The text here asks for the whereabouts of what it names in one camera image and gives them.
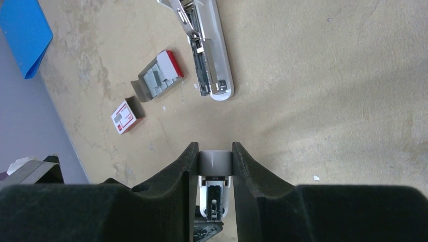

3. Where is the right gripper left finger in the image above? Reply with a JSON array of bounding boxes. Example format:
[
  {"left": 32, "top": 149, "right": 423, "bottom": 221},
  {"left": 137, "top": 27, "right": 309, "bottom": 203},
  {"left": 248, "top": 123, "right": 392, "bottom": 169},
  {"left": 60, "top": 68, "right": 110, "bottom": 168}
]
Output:
[{"left": 1, "top": 142, "right": 199, "bottom": 241}]

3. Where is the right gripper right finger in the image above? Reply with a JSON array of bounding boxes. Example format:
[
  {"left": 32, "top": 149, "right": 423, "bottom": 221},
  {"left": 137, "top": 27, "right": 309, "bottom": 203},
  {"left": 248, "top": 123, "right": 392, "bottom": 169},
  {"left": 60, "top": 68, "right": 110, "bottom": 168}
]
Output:
[{"left": 232, "top": 142, "right": 427, "bottom": 241}]

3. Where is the small white staple remover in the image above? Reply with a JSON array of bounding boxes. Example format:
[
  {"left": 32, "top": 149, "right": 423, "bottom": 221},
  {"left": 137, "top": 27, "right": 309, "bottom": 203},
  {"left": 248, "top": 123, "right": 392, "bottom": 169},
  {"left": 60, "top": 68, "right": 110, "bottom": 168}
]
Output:
[{"left": 198, "top": 150, "right": 233, "bottom": 222}]

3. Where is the red white staple box sleeve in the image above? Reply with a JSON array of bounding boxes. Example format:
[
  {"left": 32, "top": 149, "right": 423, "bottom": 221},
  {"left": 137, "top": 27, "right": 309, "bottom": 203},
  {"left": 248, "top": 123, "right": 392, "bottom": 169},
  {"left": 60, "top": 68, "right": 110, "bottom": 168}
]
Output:
[{"left": 111, "top": 95, "right": 145, "bottom": 135}]

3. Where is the staple box tray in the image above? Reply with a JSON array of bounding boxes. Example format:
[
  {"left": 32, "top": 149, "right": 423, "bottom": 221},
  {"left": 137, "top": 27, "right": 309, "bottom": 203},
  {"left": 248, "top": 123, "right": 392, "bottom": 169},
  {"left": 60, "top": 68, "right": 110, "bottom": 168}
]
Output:
[{"left": 130, "top": 49, "right": 184, "bottom": 103}]

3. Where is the white stapler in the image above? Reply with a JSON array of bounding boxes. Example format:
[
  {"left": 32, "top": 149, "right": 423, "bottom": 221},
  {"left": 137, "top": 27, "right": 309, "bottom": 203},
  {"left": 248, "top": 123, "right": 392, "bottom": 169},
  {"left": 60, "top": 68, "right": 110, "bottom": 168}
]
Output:
[{"left": 157, "top": 0, "right": 234, "bottom": 101}]

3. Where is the blue plastic board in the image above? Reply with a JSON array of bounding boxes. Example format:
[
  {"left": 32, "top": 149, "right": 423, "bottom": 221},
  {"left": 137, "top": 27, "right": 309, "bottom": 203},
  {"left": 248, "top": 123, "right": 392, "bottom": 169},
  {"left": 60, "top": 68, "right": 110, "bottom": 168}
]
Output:
[{"left": 1, "top": 0, "right": 53, "bottom": 79}]

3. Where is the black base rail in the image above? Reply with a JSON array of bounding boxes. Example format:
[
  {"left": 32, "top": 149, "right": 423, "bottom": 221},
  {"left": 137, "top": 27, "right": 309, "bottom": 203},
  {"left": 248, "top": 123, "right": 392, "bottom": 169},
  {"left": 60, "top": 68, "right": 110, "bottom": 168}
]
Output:
[{"left": 193, "top": 220, "right": 224, "bottom": 242}]

